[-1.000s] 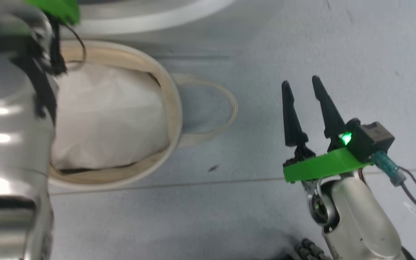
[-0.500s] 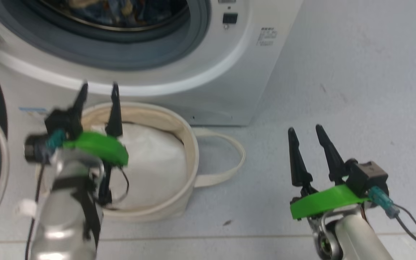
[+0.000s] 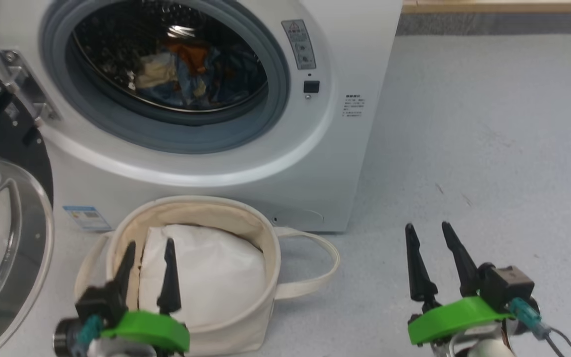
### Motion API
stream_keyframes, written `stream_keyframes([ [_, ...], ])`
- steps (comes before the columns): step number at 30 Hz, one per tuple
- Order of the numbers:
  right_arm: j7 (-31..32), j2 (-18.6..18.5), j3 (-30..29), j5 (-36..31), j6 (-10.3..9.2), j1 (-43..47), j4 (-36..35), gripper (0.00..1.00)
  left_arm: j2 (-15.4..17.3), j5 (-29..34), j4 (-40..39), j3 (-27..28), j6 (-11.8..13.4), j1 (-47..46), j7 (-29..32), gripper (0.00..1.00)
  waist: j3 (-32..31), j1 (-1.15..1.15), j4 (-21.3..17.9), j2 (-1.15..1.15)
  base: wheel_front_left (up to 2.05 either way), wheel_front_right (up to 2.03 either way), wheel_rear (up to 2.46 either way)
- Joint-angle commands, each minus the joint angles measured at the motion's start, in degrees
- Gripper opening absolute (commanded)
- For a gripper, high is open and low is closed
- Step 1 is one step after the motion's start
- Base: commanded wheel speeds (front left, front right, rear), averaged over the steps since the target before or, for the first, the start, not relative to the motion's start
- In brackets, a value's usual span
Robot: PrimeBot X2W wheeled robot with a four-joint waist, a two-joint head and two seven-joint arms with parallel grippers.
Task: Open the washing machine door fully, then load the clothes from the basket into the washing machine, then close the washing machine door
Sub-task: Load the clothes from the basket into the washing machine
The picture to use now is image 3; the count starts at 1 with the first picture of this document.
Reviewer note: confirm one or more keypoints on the cream canvas laundry basket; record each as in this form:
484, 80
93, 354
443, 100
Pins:
236, 337

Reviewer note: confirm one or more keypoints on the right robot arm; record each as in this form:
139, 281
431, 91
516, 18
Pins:
484, 350

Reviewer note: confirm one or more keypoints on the blue printed garment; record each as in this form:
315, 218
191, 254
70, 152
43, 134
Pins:
159, 69
226, 74

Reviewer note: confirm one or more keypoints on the grey warning sticker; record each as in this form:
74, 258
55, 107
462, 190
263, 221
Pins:
299, 44

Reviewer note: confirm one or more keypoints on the round dark glass washer door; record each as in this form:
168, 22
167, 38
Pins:
13, 238

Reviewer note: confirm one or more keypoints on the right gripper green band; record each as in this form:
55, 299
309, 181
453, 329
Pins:
459, 315

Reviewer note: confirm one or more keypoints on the blue energy label sticker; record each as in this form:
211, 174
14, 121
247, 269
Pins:
87, 218

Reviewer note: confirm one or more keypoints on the washing machine drum with clothes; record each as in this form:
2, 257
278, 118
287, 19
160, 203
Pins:
102, 44

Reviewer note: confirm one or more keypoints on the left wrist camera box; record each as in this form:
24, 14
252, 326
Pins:
94, 302

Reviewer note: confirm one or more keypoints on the white stuffed liner bag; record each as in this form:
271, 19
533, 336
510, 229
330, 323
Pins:
216, 277

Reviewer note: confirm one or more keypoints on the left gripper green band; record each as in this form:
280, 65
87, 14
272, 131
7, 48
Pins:
151, 329

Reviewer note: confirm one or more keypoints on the metal door hinge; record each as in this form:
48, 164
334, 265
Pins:
28, 84

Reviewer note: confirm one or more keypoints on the white front-load washing machine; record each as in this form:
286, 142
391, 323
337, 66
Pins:
265, 188

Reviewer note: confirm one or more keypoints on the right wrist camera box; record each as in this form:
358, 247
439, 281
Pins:
508, 285

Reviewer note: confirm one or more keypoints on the round drain filter cover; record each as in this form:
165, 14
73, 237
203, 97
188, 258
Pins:
298, 216

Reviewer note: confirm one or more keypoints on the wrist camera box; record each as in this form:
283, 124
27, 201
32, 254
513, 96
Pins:
94, 302
508, 285

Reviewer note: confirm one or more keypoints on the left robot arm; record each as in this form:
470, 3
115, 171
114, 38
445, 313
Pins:
112, 350

